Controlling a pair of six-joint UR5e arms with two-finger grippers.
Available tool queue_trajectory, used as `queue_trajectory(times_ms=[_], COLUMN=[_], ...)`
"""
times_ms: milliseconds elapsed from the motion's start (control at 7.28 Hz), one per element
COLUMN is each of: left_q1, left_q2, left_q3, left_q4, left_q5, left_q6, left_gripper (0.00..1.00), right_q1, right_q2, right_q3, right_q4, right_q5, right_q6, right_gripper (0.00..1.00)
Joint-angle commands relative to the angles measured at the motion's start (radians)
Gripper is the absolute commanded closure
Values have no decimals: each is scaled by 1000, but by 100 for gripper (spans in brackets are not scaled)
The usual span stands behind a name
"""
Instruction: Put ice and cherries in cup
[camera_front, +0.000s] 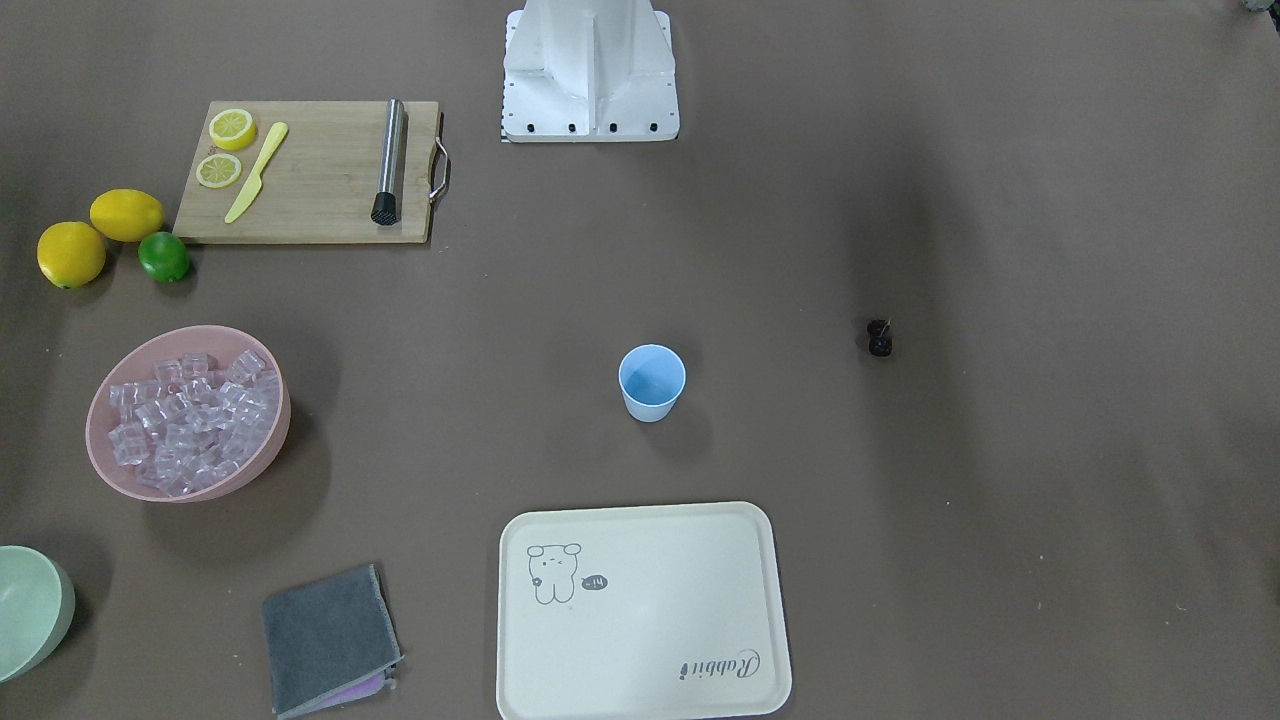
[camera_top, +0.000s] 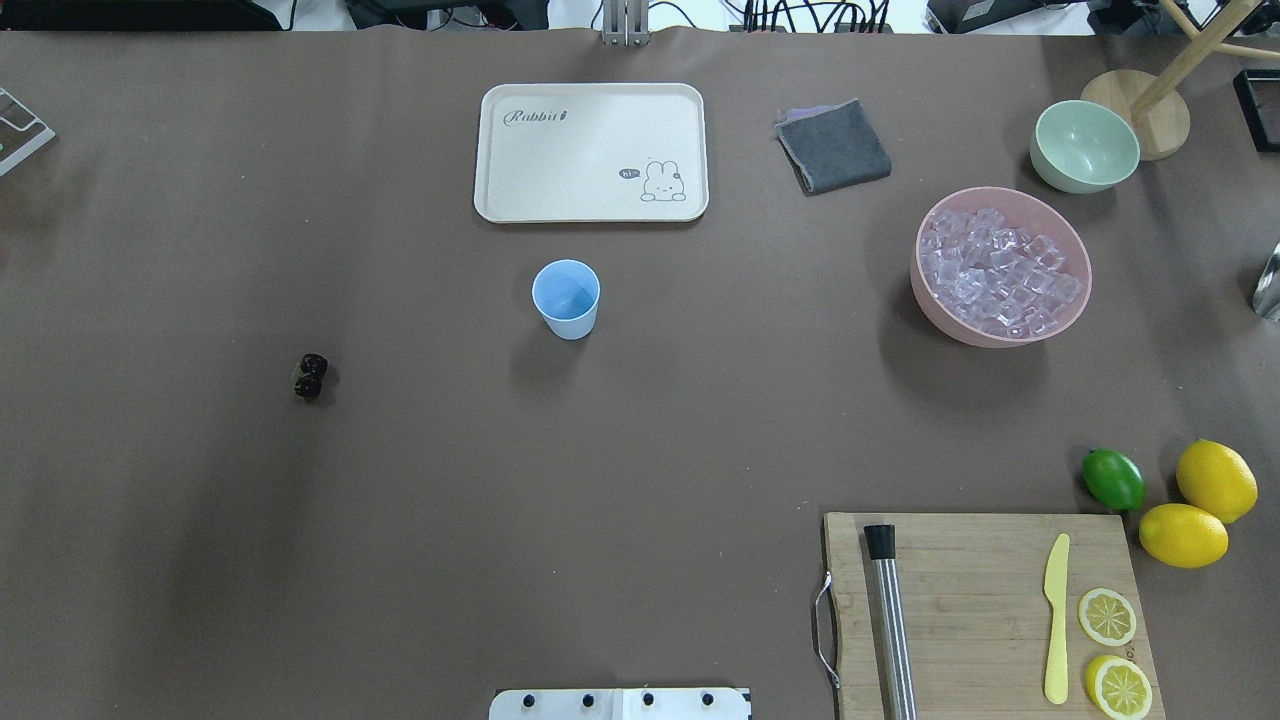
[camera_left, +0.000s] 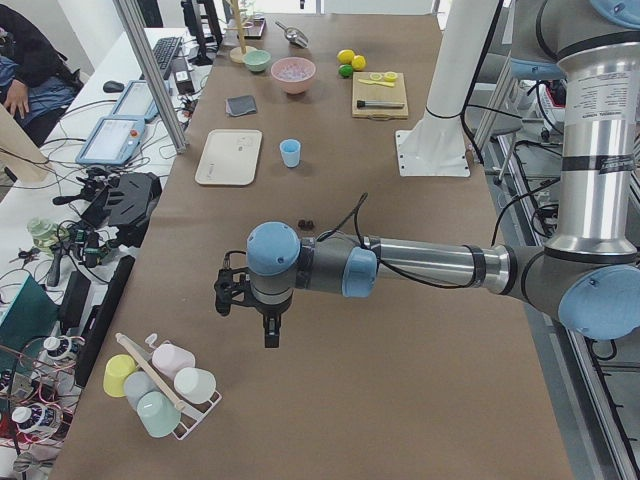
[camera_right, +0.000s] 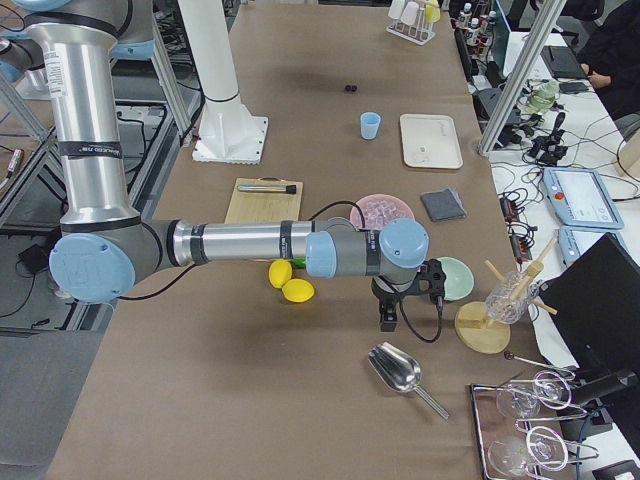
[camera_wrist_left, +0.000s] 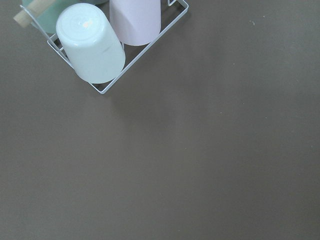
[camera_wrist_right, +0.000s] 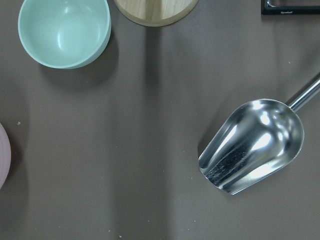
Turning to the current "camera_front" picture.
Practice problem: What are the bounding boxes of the light blue plastic cup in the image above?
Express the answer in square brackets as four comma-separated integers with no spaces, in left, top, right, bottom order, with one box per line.
[617,345,687,423]

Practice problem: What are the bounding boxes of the dark cherries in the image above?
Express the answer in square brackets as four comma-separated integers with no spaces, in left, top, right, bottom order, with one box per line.
[867,318,893,357]

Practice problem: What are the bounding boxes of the pile of clear ice cubes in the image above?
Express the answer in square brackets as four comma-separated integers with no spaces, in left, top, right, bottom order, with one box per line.
[101,348,285,498]

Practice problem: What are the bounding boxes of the cream rabbit tray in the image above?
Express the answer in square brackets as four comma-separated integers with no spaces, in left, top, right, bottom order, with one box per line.
[495,501,794,719]

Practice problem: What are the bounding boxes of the steel muddler black tip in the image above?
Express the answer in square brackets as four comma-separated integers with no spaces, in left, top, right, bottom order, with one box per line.
[370,97,407,225]

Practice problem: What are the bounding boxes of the bamboo cutting board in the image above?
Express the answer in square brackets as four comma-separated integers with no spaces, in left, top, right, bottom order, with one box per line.
[173,100,448,245]

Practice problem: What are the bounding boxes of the grey folded cloth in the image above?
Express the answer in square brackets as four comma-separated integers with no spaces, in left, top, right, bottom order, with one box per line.
[261,562,403,719]

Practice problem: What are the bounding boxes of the yellow plastic knife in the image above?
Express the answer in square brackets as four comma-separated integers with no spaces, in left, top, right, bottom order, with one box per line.
[223,122,289,224]

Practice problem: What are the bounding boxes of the lemon half slice lower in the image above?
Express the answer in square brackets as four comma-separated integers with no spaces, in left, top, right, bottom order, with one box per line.
[195,152,243,190]

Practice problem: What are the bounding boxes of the lemon half slice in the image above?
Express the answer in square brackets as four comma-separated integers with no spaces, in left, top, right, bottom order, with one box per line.
[207,108,257,152]
[195,152,243,190]

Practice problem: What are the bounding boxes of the lemon half slice upper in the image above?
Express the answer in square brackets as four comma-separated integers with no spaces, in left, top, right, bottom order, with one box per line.
[207,108,257,152]

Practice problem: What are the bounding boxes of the green lime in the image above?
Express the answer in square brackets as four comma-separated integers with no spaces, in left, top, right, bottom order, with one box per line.
[137,231,191,283]

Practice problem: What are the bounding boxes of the pink bowl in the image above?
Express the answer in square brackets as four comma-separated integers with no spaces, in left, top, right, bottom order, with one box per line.
[84,324,291,503]

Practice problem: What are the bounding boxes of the yellow lemon near board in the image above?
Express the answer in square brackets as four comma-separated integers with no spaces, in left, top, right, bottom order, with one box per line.
[90,188,166,243]

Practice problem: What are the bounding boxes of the yellow lemon outer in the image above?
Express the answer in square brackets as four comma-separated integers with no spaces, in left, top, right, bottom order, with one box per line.
[37,222,106,290]

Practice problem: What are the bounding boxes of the mint green bowl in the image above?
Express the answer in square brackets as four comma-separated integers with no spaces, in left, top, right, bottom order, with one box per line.
[1,544,76,683]

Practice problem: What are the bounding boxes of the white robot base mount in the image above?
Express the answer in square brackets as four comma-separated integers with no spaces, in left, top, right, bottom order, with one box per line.
[500,1,681,143]

